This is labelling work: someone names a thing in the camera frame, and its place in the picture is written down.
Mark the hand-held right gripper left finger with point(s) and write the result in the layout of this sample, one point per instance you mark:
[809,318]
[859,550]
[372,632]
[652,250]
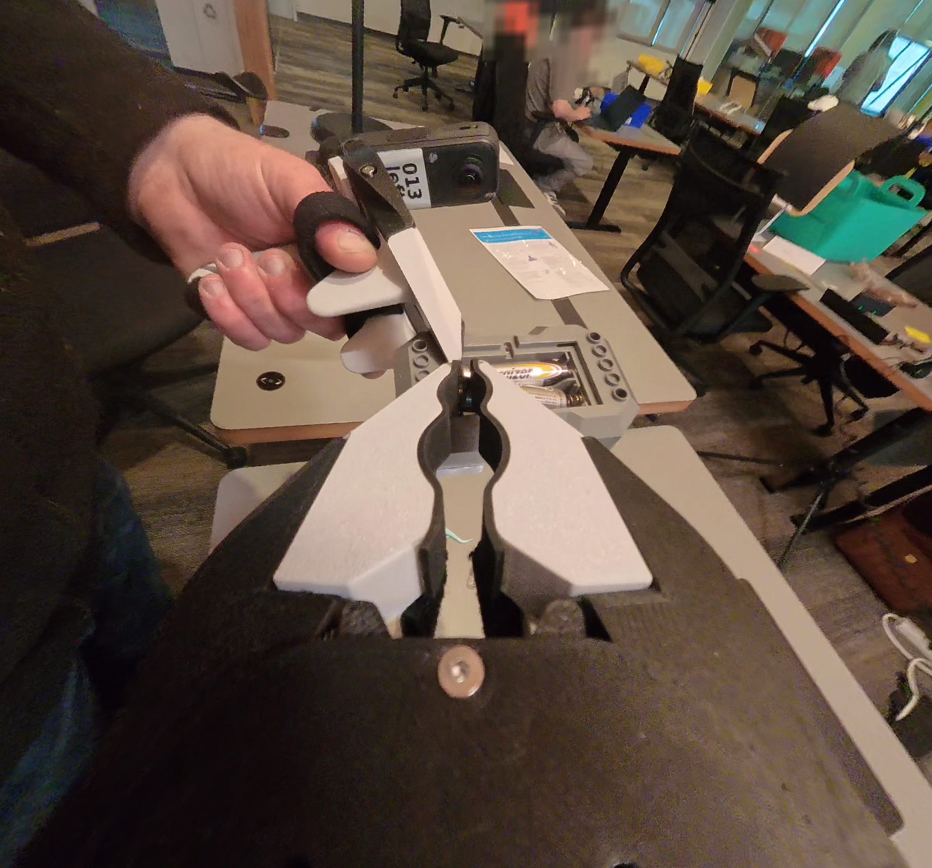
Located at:
[350,519]

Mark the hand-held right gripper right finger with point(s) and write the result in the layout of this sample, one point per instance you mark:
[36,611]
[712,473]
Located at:
[575,519]

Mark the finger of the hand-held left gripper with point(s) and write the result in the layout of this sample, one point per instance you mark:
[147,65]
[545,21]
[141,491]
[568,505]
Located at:
[376,349]
[425,293]

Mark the black gold battery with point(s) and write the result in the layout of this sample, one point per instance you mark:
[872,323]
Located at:
[466,391]

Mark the silver battery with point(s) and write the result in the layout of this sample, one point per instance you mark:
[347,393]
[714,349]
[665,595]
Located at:
[532,370]

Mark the grey toy battery box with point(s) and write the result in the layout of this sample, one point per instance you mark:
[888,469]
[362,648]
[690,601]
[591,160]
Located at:
[605,373]

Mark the person's left forearm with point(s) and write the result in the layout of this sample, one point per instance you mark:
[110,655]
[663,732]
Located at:
[88,68]

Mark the person's left hand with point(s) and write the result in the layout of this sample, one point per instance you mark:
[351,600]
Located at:
[219,213]

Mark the printed paper sheet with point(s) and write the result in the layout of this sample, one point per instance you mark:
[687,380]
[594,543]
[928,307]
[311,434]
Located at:
[539,260]

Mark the black floor lamp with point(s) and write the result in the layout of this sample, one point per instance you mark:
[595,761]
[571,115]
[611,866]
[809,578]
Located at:
[357,24]

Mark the black office chair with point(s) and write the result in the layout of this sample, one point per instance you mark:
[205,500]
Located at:
[707,228]
[415,2]

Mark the person's dark clothing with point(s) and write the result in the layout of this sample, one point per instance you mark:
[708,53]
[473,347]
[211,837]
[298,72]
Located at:
[58,519]

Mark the brown bag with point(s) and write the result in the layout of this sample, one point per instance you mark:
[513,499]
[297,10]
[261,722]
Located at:
[891,555]

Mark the green storage bin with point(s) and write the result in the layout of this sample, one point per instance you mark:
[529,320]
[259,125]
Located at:
[867,221]

